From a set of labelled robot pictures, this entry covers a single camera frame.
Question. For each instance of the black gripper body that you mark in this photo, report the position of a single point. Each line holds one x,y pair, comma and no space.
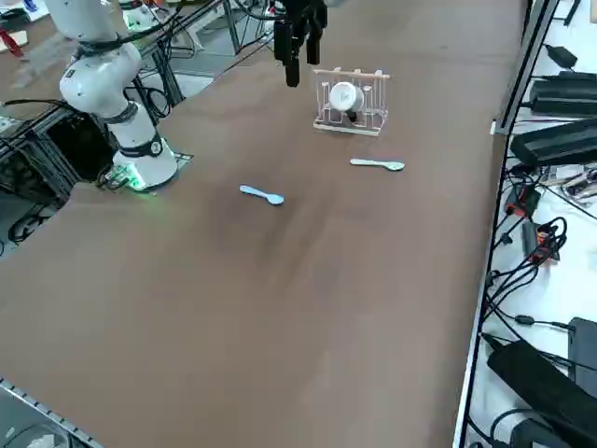
305,10

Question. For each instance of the blue spoon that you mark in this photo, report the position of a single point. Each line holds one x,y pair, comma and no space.
261,194

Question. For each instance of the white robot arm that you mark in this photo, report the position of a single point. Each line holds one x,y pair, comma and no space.
100,79

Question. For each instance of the green spoon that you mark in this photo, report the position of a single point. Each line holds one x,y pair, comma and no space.
373,163

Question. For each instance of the white cup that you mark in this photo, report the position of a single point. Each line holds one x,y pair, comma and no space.
345,95

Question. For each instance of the small black power adapter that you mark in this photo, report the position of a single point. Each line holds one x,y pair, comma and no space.
562,55

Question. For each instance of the large black power brick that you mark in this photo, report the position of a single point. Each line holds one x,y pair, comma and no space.
555,142

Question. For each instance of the orange black electronic module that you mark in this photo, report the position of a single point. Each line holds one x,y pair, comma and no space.
524,200

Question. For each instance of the red tool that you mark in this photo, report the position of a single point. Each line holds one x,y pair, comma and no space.
10,42

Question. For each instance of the black adapter orange plug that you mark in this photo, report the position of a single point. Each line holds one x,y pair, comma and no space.
543,245

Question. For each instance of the long black power brick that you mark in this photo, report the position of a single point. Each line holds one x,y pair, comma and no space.
536,382

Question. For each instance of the dark grey box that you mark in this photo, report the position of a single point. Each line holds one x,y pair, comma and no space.
585,354

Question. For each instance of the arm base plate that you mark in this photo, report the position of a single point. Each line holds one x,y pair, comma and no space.
184,158

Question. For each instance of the aluminium frame post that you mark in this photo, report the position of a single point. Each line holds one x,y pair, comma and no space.
522,70

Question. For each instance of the black aluminium frame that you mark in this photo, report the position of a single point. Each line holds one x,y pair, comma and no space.
42,154

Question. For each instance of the grey slotted rail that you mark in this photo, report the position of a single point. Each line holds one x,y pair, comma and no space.
42,410

